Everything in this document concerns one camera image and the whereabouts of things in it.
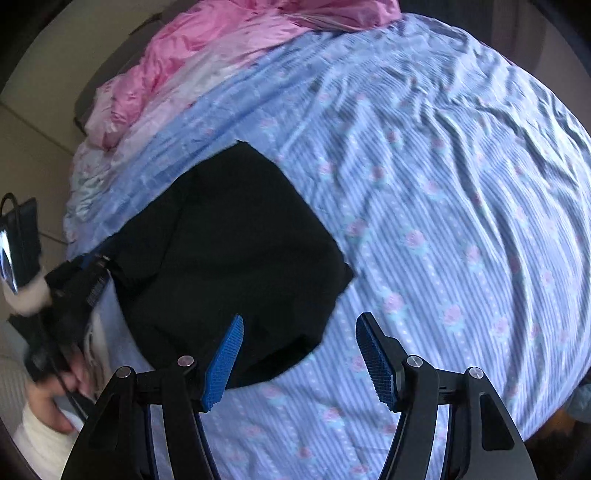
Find pink duvet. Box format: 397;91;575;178
65;0;403;222

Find blue striped floral bed sheet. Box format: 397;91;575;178
62;11;591;480

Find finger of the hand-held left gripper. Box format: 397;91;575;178
46;253;117;320

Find person's left hand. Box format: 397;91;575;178
25;359;96;435

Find black pants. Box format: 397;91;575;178
90;141;355;391

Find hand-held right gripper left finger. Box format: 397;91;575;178
60;315;245;480

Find person's left forearm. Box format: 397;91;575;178
11;408;82;480

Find white wardrobe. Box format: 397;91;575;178
0;46;107;250

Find grey upholstered bed headboard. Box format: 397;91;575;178
73;18;163;133

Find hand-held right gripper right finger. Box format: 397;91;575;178
355;312;534;480

